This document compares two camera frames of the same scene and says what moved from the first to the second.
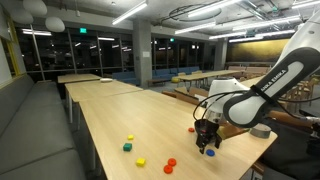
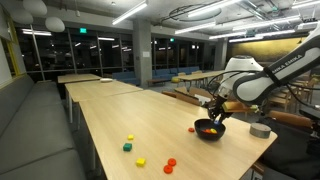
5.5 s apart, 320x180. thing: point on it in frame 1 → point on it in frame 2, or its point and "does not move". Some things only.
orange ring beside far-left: [168, 169] does not move
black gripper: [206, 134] → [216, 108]
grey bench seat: [37, 140] does not move
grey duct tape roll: [261, 131] does not move
